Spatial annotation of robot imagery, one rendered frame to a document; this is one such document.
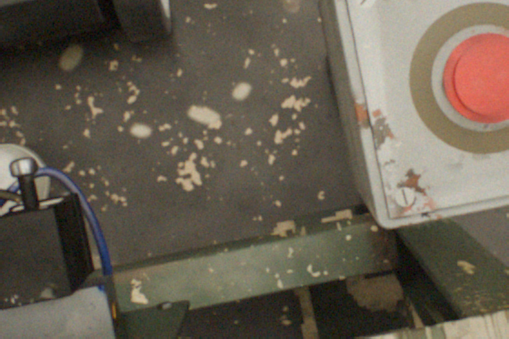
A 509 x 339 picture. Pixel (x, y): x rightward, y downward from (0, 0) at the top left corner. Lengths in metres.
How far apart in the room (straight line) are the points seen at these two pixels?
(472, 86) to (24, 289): 0.32
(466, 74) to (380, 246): 0.79
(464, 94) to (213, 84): 0.96
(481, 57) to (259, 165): 0.96
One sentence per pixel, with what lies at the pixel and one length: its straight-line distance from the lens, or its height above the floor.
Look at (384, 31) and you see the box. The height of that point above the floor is 0.93.
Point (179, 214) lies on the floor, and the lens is 1.47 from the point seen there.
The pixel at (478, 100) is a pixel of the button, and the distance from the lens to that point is 0.52.
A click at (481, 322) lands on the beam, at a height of 0.82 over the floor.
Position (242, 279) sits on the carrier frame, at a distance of 1.30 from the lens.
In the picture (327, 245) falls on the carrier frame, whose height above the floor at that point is 0.18.
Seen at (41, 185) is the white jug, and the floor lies 0.06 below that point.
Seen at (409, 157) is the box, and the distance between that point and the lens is 0.53.
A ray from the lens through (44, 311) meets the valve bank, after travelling 0.74.
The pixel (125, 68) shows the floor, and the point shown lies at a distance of 1.47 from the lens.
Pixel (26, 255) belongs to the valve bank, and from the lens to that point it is 0.72.
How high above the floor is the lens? 1.46
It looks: 86 degrees down
